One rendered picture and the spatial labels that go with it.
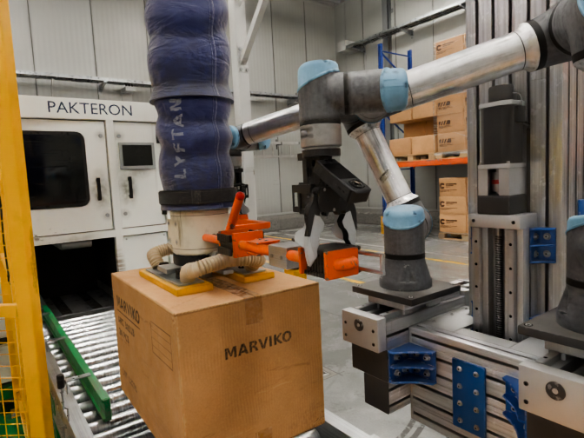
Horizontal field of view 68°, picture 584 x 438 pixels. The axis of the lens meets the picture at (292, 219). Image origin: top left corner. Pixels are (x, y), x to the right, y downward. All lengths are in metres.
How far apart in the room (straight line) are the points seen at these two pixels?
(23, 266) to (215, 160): 0.72
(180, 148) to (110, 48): 9.21
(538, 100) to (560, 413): 0.71
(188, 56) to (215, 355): 0.76
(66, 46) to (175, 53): 8.98
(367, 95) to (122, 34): 9.88
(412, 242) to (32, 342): 1.22
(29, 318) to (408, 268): 1.18
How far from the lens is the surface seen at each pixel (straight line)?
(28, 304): 1.64
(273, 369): 1.17
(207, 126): 1.23
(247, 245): 1.01
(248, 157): 4.26
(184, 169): 1.22
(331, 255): 0.76
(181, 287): 1.16
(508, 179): 1.19
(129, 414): 1.84
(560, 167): 1.23
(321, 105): 0.79
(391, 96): 0.79
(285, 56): 12.40
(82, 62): 10.18
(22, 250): 1.61
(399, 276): 1.27
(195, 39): 1.27
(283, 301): 1.13
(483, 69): 0.96
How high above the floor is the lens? 1.37
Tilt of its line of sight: 5 degrees down
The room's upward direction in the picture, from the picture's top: 3 degrees counter-clockwise
